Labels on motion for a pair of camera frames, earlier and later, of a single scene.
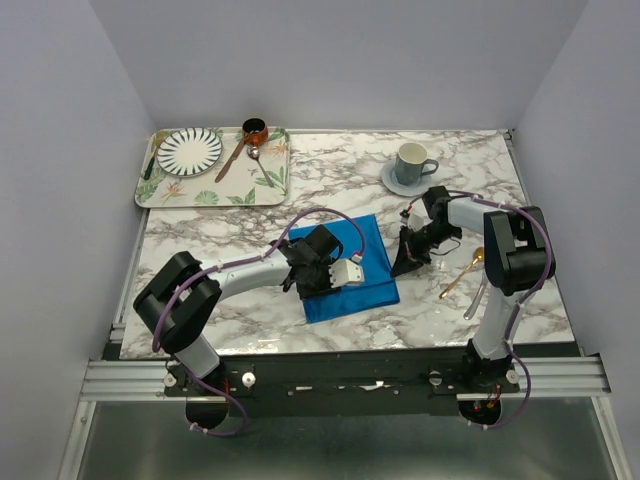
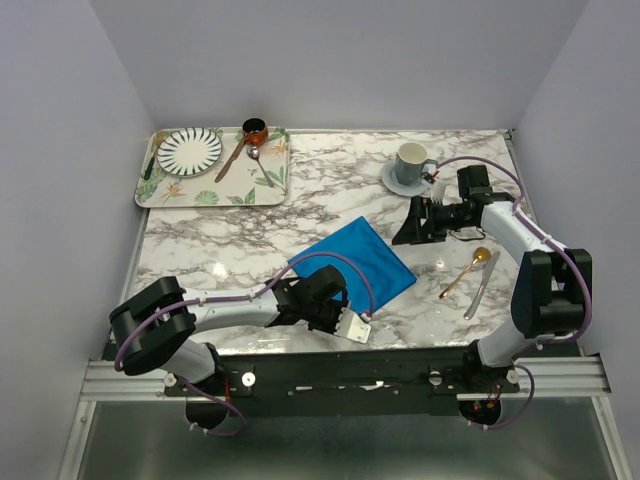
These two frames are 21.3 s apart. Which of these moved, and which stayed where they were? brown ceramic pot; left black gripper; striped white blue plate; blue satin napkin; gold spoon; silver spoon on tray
Moved: left black gripper; blue satin napkin
Stayed: silver spoon on tray; brown ceramic pot; striped white blue plate; gold spoon
